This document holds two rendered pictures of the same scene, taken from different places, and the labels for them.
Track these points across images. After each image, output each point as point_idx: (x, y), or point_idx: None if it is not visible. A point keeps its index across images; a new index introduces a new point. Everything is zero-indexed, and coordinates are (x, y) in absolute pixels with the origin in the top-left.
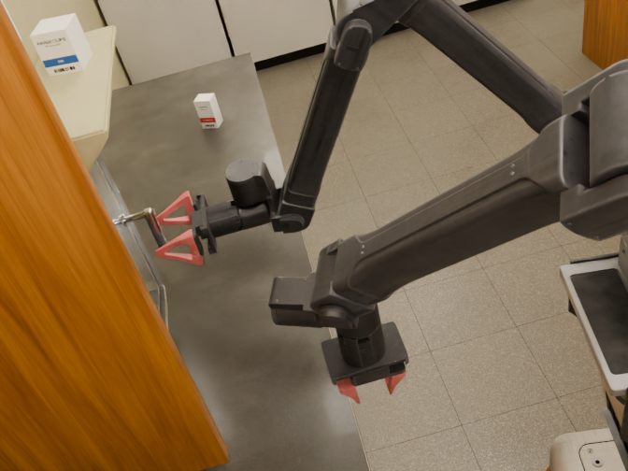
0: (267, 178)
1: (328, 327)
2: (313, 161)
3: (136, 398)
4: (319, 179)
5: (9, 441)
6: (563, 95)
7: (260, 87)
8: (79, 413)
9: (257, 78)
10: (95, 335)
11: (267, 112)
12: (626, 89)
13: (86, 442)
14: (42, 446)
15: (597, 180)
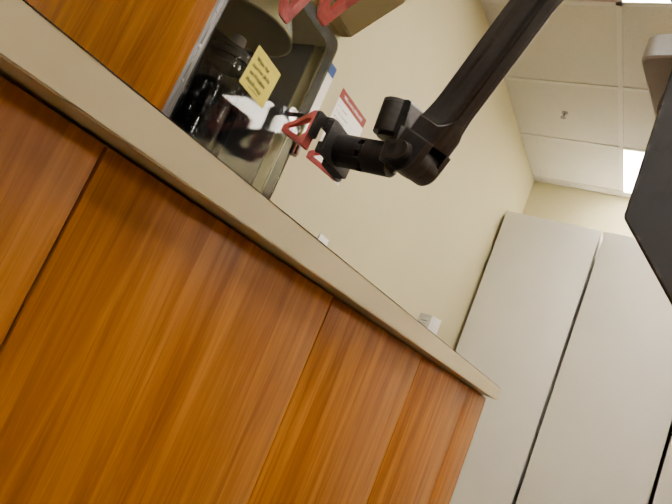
0: (413, 116)
1: (335, 253)
2: (461, 82)
3: (152, 8)
4: (453, 108)
5: (66, 12)
6: None
7: (483, 374)
8: (116, 5)
9: (488, 378)
10: None
11: (471, 365)
12: None
13: (87, 42)
14: (70, 29)
15: None
